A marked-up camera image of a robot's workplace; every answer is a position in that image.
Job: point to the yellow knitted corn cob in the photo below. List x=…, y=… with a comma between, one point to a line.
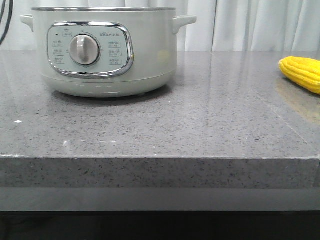
x=303, y=71

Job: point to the pale green electric cooking pot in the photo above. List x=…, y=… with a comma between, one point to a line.
x=106, y=52

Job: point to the white pleated curtain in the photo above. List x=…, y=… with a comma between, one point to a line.
x=222, y=25

